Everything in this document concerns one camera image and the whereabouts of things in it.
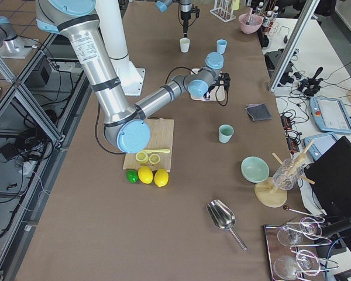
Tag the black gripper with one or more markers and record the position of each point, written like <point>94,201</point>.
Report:
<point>208,94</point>
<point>184,17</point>

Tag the cream white cup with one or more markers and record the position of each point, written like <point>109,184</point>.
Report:
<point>184,44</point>

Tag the beige rabbit tray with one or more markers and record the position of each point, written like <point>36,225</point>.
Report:
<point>216,94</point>

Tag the mirror tray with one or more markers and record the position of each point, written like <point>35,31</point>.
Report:
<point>275,250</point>

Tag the blue cup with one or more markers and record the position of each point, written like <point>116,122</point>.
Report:
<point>221,45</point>

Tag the green cup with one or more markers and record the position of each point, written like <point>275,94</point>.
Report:
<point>225,133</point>

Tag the grey folded cloth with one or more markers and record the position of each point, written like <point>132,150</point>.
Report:
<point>258,112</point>

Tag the metal muddler in bowl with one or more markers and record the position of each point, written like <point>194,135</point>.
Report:
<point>249,15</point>

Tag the pink bowl with ice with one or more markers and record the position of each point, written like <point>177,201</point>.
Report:
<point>251,26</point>

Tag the wooden cutting board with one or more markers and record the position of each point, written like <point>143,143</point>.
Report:
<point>161,138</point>

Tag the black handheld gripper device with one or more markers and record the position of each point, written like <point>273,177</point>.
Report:
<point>310,86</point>

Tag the green bowl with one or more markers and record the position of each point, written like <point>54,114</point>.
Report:
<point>255,169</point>

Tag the lemon slice lower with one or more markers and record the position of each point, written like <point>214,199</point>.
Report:
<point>154,159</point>

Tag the lemon slice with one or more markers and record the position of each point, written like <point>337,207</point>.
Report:
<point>142,157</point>
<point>154,159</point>

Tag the yellow plastic knife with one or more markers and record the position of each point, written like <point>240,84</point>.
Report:
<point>149,151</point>

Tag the lemon slice upper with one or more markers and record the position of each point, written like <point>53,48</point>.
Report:
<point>142,157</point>

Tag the yellow lemon far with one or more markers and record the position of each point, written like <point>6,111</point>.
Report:
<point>161,178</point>

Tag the yellow lemon near lime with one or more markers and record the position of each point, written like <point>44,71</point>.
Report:
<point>145,175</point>

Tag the clear glass on stand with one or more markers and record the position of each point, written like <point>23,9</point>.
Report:
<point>288,174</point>

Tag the blue teach pendant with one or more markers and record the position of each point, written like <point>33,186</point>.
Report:
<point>322,142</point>
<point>330,115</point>

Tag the wooden cup tree stand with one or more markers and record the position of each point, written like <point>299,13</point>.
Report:
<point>269,194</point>

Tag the green lime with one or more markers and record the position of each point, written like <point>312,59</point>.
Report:
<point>132,176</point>

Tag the metal scoop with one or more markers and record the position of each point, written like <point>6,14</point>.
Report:
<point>224,218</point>

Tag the black monitor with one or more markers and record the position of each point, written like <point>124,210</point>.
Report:
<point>332,176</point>

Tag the wine glass upper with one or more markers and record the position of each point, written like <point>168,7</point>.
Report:
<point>294,233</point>

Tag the wine glass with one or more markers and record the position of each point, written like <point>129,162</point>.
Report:
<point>303,264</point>
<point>294,233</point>

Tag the wine glass lower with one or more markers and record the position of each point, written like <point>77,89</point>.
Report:
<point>303,264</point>

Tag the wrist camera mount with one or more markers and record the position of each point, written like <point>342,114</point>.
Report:
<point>224,81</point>
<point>195,10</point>

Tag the white wire rack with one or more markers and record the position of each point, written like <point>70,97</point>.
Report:
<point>224,9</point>

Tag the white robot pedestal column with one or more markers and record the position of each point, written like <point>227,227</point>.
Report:
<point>114,39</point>

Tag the aluminium frame post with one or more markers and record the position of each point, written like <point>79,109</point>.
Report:
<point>301,24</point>

